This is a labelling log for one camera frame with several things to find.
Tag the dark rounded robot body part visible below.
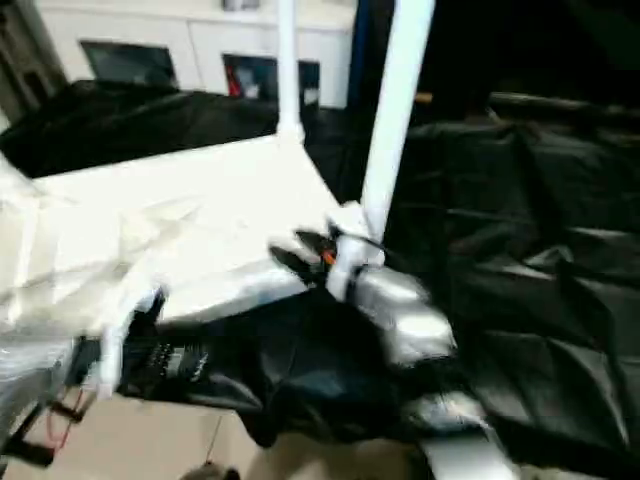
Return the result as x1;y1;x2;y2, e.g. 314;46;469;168
183;462;242;480

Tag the white cabinet with glass doors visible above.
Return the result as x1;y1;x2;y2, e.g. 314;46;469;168
38;0;357;110

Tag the long black bar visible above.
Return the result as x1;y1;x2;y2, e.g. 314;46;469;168
488;92;640;117

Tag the black backdrop cloth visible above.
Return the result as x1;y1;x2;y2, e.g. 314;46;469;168
352;0;640;121

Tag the grey curtain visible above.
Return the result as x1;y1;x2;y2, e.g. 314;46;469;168
0;0;66;126

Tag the red cable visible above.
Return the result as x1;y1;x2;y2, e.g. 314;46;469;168
46;388;85;452

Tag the black folding table frame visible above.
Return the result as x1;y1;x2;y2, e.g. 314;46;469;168
0;399;57;467

